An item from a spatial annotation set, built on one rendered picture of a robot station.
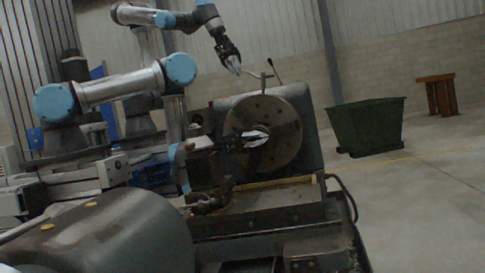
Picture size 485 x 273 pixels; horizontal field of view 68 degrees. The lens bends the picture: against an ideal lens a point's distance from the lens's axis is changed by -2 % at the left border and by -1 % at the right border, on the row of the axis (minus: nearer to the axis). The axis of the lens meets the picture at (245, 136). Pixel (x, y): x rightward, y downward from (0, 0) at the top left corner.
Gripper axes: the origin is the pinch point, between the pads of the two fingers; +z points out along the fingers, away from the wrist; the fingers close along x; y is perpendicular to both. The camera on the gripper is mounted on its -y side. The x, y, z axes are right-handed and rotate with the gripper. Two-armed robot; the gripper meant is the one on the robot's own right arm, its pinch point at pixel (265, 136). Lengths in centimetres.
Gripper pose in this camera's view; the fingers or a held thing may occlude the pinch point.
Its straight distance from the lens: 129.6
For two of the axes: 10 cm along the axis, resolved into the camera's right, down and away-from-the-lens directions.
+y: -1.7, 1.2, -9.8
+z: 9.7, -1.7, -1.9
